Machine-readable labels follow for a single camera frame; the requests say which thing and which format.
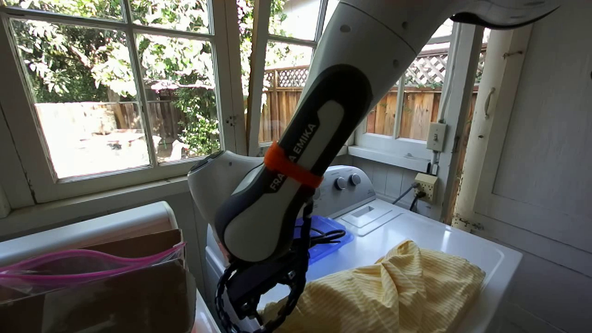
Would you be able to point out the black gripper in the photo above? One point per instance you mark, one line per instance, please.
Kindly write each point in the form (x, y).
(261, 283)

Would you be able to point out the yellow waffle towel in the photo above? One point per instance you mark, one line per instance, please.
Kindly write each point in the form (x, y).
(395, 288)

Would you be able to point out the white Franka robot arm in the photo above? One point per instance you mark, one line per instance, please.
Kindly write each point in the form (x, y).
(371, 48)

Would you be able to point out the blue plastic container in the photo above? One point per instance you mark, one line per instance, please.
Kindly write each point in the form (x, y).
(334, 242)

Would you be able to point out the silver washer knob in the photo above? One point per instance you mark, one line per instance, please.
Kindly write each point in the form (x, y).
(337, 183)
(354, 179)

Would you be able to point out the brown cardboard box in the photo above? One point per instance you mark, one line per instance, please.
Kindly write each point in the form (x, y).
(112, 307)

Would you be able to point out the white washing machine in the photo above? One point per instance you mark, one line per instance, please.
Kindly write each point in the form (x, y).
(432, 236)

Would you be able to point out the beige block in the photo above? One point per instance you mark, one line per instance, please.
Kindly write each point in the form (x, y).
(426, 185)

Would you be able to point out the wide white framed window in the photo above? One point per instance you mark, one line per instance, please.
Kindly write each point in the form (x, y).
(228, 74)

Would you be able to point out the narrow white framed window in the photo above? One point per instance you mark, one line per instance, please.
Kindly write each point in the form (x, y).
(408, 111)

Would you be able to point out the white wall switch box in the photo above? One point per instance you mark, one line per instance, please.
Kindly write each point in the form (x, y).
(437, 137)

